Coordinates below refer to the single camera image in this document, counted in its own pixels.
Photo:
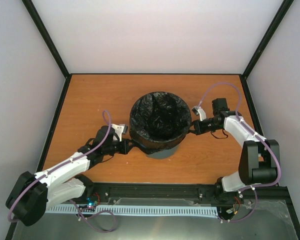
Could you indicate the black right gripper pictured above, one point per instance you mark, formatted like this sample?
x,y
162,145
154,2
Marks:
x,y
198,128

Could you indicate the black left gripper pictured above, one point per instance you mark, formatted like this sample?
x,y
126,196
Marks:
x,y
125,149

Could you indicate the teal plastic trash bin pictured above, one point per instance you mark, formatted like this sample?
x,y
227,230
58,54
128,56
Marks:
x,y
164,154

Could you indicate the black plastic trash bag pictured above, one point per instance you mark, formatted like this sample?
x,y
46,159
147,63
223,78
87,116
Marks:
x,y
159,121

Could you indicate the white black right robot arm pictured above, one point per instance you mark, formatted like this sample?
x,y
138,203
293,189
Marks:
x,y
259,164

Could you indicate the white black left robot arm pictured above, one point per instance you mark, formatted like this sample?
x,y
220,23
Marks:
x,y
85,158

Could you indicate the small green-lit circuit board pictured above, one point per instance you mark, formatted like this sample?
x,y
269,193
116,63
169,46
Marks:
x,y
91,203

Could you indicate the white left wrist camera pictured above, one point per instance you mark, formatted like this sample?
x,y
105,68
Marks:
x,y
120,130

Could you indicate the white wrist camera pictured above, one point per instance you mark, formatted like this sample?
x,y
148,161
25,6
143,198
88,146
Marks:
x,y
120,130
198,111

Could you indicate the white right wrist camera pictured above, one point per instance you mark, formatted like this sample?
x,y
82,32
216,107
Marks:
x,y
198,111

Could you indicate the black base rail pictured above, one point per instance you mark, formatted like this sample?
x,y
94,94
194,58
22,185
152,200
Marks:
x,y
152,192

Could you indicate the light blue slotted cable duct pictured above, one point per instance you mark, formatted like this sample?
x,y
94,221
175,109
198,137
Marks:
x,y
138,210

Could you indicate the metal base plate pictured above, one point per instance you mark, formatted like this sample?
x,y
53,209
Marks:
x,y
271,220

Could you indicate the black right rear frame post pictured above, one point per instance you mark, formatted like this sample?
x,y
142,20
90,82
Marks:
x,y
275,23

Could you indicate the black frame post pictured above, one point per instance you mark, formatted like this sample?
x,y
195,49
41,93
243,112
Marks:
x,y
275,23
38,22

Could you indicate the black left rear frame post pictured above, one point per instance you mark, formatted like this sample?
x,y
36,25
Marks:
x,y
38,22

